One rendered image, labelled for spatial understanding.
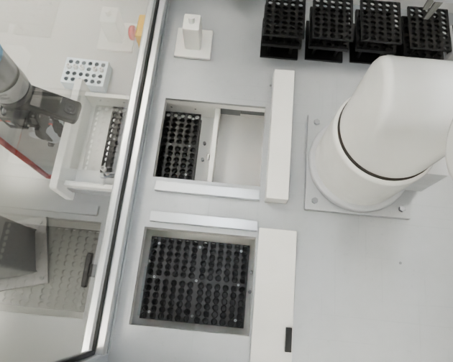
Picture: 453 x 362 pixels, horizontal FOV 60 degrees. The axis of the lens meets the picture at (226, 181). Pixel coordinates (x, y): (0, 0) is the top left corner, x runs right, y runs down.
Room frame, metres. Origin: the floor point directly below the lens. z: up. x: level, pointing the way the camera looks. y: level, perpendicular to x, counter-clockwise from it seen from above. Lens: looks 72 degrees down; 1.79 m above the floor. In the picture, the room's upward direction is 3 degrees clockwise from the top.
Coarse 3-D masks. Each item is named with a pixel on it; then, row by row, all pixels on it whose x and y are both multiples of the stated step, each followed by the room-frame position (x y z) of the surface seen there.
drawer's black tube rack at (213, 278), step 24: (168, 240) 0.14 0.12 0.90; (192, 240) 0.14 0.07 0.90; (168, 264) 0.09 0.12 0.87; (192, 264) 0.09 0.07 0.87; (216, 264) 0.09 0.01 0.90; (240, 264) 0.09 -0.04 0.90; (168, 288) 0.03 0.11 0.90; (192, 288) 0.04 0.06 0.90; (216, 288) 0.04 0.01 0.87; (240, 288) 0.04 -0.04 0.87; (144, 312) -0.02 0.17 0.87; (168, 312) -0.02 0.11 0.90; (192, 312) -0.01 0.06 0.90; (216, 312) -0.01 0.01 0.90; (240, 312) -0.01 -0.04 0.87
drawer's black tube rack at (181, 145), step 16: (176, 112) 0.46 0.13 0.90; (176, 128) 0.42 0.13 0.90; (192, 128) 0.42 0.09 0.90; (160, 144) 0.37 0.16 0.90; (176, 144) 0.37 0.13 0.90; (192, 144) 0.39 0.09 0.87; (160, 160) 0.33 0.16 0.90; (176, 160) 0.34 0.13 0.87; (192, 160) 0.35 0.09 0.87; (160, 176) 0.30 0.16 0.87; (176, 176) 0.29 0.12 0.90; (192, 176) 0.29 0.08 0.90
